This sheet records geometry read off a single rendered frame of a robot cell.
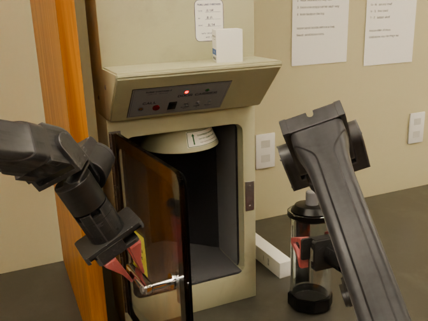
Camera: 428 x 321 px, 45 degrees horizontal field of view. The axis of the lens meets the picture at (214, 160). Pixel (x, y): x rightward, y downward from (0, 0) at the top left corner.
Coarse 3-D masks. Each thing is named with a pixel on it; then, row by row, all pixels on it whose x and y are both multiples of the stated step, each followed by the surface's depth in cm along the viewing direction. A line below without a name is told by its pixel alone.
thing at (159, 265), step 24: (120, 144) 93; (120, 168) 96; (144, 168) 84; (168, 168) 74; (120, 192) 98; (144, 192) 86; (168, 192) 76; (144, 216) 88; (168, 216) 77; (144, 240) 90; (168, 240) 79; (168, 264) 81; (168, 288) 83; (144, 312) 98; (168, 312) 85
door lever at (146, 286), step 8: (128, 264) 85; (128, 272) 84; (136, 272) 82; (136, 280) 81; (144, 280) 79; (160, 280) 80; (168, 280) 80; (144, 288) 78; (152, 288) 78; (160, 288) 79
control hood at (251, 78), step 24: (120, 72) 86; (144, 72) 87; (168, 72) 88; (192, 72) 90; (216, 72) 92; (240, 72) 94; (264, 72) 97; (120, 96) 89; (240, 96) 102; (120, 120) 97
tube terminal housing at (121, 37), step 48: (96, 0) 91; (144, 0) 95; (192, 0) 98; (240, 0) 102; (96, 48) 96; (144, 48) 97; (192, 48) 101; (96, 96) 104; (240, 144) 114; (240, 192) 117; (240, 240) 121; (192, 288) 115; (240, 288) 121
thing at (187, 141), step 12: (168, 132) 108; (180, 132) 108; (192, 132) 109; (204, 132) 110; (144, 144) 112; (156, 144) 109; (168, 144) 108; (180, 144) 108; (192, 144) 108; (204, 144) 110; (216, 144) 113
